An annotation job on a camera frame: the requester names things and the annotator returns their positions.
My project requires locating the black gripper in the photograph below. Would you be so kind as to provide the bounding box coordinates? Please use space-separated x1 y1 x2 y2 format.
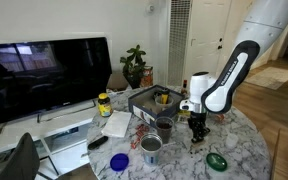
187 111 212 144

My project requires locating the dark green toy car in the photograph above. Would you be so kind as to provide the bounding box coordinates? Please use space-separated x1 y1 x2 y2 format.
191 137 205 145

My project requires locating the yellow printed paper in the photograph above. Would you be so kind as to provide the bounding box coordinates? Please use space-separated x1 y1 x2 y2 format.
177 109 192 117

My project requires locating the small white plastic cup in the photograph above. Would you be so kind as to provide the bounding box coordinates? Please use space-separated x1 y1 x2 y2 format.
225 133 239 150

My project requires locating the clear cup with dark contents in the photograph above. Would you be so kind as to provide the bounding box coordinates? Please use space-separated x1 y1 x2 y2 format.
154 116 175 145

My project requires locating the green plastic lid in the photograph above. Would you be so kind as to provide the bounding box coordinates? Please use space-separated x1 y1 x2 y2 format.
205 152 229 173

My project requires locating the clear plastic cup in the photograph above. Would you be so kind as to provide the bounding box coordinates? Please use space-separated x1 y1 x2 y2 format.
154 94 175 111

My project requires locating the small sauce bottle red cap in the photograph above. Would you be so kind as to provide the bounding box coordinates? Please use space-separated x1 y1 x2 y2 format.
181 79 189 96

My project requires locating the metal tumbler with blue print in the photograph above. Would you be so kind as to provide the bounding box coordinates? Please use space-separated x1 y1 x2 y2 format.
140 132 164 167

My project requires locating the dark cardboard box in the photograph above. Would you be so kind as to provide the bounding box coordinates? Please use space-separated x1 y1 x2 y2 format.
127 84 186 128

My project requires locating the red candy wrapper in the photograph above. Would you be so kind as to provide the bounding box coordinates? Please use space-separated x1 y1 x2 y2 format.
130 138 141 150
134 123 151 138

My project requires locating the orange printed can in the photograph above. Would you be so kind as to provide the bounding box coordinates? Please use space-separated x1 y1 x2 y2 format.
140 65 154 89

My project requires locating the dark plant pot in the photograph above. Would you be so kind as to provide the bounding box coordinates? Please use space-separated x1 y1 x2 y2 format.
123 73 144 90

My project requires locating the blue plastic lid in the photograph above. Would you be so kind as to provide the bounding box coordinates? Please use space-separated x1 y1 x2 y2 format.
109 152 130 173

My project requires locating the beige floor rug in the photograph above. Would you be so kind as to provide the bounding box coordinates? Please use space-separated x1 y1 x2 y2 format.
243 66 288 91

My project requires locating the green house plant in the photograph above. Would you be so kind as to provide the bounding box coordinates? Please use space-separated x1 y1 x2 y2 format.
119 44 148 79

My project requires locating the vitamin bottle yellow cap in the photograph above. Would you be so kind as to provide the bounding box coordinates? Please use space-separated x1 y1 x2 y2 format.
97 92 113 118

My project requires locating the black remote control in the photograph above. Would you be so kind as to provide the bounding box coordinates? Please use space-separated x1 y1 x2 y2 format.
87 135 109 151

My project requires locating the white door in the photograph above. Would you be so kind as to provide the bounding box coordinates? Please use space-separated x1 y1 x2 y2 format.
183 0 238 81

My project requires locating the black flat screen television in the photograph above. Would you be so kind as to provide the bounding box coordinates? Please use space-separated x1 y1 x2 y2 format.
0 36 113 125

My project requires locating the white television stand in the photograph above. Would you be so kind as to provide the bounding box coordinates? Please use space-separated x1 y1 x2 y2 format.
0 91 125 178

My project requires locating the black chair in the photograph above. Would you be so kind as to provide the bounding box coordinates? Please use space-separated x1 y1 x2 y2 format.
0 132 41 180

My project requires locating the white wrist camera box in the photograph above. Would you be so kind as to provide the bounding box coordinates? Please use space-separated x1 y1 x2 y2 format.
179 99 193 113

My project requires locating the yellow black handle tool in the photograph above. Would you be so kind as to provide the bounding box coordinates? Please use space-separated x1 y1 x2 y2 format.
160 89 170 105

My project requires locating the white wall heater grille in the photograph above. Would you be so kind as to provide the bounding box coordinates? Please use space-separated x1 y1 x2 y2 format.
167 0 193 87

